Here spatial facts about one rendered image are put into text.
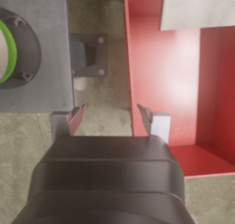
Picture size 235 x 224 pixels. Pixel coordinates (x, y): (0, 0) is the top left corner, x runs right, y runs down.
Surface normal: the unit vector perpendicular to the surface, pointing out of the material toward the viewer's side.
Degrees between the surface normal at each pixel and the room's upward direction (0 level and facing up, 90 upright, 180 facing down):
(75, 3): 0
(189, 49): 0
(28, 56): 69
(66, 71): 0
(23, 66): 77
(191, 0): 30
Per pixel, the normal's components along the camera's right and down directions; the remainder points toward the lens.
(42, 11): 0.00, 0.28
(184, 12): 0.04, 0.72
